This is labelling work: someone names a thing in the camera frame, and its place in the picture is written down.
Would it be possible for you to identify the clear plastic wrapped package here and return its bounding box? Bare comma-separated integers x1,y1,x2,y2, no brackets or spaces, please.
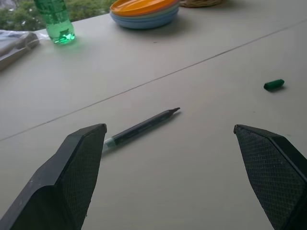
0,30,48,72

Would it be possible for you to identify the woven wicker basket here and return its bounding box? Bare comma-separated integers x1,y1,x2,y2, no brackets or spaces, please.
179,0,230,8

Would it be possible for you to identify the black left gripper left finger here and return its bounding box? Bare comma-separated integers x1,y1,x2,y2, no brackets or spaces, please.
0,123,107,230

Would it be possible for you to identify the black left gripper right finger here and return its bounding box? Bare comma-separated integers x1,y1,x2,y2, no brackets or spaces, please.
233,124,307,230

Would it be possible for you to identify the green pen cap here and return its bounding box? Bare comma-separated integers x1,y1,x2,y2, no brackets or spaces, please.
263,79,285,92

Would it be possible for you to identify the orange plastic plate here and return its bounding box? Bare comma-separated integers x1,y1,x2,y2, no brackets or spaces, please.
110,0,179,17

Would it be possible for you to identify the black marker pen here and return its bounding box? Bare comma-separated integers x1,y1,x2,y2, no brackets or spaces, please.
102,107,181,153

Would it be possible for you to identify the green plastic bottle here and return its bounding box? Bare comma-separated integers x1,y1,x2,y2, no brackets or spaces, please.
33,0,76,46

